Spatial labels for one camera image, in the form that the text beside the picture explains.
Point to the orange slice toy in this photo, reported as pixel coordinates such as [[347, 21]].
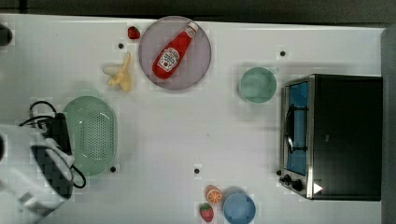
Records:
[[213, 195]]

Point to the strawberry toy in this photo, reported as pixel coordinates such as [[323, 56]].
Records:
[[206, 212]]

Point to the black cylinder cup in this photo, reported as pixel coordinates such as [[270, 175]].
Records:
[[5, 35]]

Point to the peeled banana toy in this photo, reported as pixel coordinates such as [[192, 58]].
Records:
[[119, 75]]

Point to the red ketchup bottle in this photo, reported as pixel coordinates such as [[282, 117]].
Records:
[[172, 54]]

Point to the grey round plate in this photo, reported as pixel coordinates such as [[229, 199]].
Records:
[[193, 66]]

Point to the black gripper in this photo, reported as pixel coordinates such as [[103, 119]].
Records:
[[56, 128]]

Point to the green cup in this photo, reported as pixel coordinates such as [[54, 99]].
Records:
[[258, 85]]

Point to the blue bowl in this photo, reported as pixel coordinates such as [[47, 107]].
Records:
[[239, 208]]

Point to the green plastic strainer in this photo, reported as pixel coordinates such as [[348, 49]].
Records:
[[92, 126]]

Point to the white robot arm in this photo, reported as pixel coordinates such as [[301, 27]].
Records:
[[36, 176]]

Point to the black toaster oven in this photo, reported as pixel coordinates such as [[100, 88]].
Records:
[[331, 137]]

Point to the small red tomato toy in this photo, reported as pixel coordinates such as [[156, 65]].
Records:
[[133, 33]]

